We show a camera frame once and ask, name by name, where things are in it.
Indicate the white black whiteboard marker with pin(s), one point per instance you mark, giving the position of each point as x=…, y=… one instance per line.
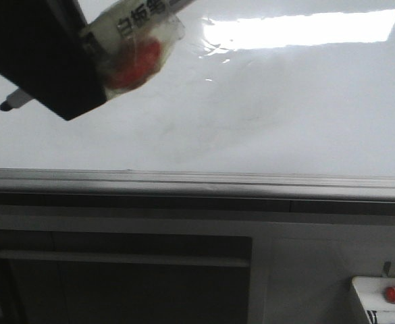
x=128, y=42

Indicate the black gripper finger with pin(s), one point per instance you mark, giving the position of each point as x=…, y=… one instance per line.
x=41, y=53

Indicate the white whiteboard with aluminium frame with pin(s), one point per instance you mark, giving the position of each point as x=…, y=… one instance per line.
x=259, y=101

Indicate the red emergency stop button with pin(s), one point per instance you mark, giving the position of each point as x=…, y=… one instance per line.
x=390, y=294

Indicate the dark cabinet with white frame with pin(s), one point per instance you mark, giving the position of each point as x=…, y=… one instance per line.
x=71, y=277

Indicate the white control box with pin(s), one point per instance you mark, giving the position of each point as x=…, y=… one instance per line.
x=368, y=300

